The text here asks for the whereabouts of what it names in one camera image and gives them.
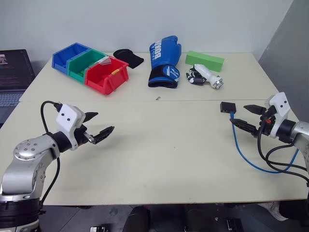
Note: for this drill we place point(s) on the green plastic storage bin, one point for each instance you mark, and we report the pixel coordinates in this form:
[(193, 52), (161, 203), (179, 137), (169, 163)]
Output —
[(83, 62)]

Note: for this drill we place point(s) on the green rectangular block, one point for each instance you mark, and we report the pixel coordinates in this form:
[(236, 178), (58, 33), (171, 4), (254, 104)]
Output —
[(205, 60)]

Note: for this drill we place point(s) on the clear plastic bag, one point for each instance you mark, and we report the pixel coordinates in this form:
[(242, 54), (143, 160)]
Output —
[(105, 61)]

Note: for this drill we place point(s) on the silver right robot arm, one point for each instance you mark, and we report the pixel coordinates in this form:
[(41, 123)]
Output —
[(301, 131)]

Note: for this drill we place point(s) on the black labelled box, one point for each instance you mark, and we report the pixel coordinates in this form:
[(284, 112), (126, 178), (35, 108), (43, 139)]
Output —
[(99, 229)]

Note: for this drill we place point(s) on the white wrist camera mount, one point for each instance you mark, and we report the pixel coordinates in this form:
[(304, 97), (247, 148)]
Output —
[(281, 104), (68, 118)]

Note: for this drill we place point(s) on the white robotic hand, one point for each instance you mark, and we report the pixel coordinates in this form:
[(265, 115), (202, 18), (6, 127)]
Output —
[(205, 72)]

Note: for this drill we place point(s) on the black plastic box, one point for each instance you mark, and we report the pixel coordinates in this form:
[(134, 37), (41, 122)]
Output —
[(227, 106)]

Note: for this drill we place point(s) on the black fabric wrist pad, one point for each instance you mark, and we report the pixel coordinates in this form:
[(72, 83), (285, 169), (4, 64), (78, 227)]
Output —
[(129, 58)]

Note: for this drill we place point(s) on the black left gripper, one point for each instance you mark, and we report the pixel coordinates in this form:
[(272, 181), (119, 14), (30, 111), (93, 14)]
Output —
[(80, 135)]

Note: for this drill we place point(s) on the white shoe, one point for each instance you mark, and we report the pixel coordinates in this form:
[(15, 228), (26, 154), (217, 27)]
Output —
[(274, 210)]

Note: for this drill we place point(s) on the small yellow part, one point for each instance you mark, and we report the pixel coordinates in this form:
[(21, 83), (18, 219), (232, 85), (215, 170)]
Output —
[(116, 71)]

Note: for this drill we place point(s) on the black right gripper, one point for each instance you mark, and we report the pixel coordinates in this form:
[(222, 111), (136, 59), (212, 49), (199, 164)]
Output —
[(265, 125)]

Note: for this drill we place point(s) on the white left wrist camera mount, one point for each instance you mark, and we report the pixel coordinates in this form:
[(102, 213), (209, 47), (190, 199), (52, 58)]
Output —
[(68, 118)]

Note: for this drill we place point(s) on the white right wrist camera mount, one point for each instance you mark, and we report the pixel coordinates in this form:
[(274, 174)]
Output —
[(281, 104)]

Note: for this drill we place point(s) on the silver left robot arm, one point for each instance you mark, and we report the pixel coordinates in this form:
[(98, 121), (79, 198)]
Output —
[(26, 149)]

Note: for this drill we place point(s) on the dark grey laptop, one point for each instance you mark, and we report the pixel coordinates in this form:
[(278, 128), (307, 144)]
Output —
[(12, 72)]

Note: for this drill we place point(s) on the blue boxing glove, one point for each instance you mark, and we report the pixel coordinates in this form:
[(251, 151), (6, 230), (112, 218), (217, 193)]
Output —
[(164, 55)]

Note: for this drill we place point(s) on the blue plastic storage bin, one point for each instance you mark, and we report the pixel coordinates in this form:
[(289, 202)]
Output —
[(61, 56)]

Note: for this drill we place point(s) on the dark rounded shape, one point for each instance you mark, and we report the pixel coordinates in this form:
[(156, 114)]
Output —
[(136, 220)]

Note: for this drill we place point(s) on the red plastic storage bin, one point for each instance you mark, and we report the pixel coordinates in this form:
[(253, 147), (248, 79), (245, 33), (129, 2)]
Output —
[(101, 79)]

